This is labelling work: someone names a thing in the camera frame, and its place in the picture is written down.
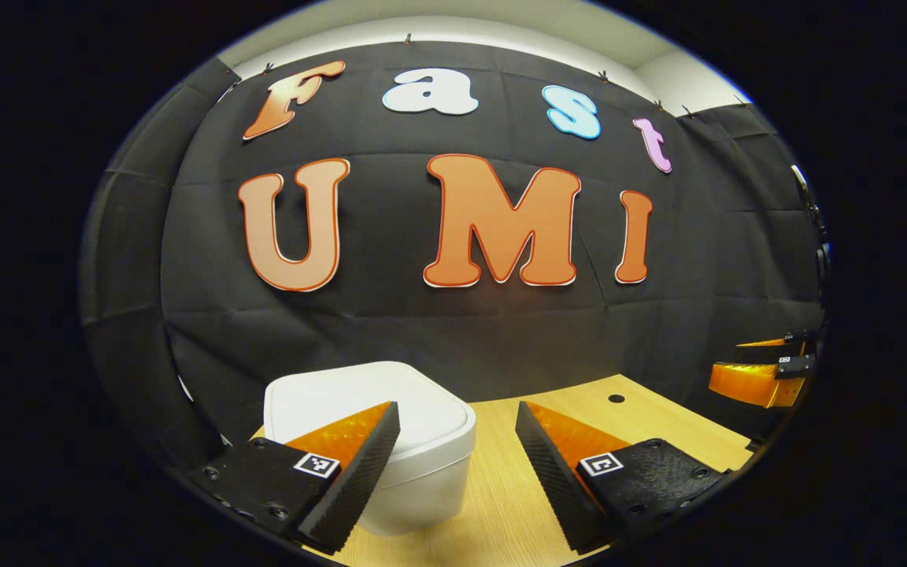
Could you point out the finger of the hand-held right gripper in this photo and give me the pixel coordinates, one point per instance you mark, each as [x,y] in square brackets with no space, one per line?
[749,384]
[796,340]

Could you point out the white equipment stand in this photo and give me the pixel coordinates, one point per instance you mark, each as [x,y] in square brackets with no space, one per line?
[798,175]

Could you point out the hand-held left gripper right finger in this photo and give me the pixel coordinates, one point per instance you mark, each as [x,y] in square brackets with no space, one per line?
[552,488]

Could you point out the wooden desktop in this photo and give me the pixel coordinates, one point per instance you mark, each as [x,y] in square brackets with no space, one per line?
[501,488]

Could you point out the white desktop garbage bin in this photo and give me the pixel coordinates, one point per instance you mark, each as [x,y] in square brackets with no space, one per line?
[430,441]

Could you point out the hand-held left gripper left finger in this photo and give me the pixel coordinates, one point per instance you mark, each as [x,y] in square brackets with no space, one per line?
[351,492]

